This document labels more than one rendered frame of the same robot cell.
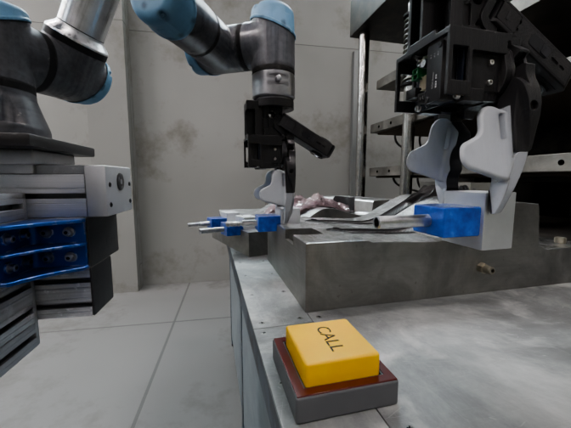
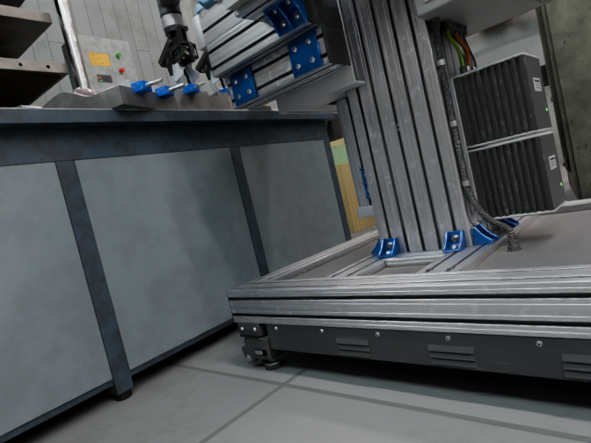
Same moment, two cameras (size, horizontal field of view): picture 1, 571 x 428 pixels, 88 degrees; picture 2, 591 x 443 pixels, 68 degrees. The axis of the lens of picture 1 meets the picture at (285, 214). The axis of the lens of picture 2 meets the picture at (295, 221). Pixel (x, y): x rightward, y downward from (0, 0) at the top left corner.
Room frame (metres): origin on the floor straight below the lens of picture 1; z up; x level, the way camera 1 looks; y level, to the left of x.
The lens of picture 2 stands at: (1.28, 1.45, 0.45)
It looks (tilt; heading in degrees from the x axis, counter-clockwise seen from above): 4 degrees down; 233
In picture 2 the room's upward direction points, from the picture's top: 13 degrees counter-clockwise
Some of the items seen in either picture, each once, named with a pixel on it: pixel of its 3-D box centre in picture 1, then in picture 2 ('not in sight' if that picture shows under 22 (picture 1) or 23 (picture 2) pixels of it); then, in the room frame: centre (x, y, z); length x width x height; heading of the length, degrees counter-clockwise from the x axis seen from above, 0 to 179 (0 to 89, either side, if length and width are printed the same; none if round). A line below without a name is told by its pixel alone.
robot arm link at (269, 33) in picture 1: (271, 43); (168, 2); (0.55, 0.02, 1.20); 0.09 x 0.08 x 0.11; 74
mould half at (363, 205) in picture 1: (308, 217); (90, 113); (0.87, -0.07, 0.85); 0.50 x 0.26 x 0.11; 121
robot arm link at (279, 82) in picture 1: (274, 90); (173, 25); (0.54, 0.02, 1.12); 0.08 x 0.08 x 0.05
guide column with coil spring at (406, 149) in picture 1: (407, 151); not in sight; (1.42, -0.57, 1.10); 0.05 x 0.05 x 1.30
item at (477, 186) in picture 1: (490, 202); not in sight; (1.27, -0.88, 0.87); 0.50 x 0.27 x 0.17; 104
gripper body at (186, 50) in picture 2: (269, 137); (179, 47); (0.54, 0.03, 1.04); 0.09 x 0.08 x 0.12; 104
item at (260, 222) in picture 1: (262, 222); (193, 88); (0.54, 0.04, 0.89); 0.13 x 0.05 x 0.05; 104
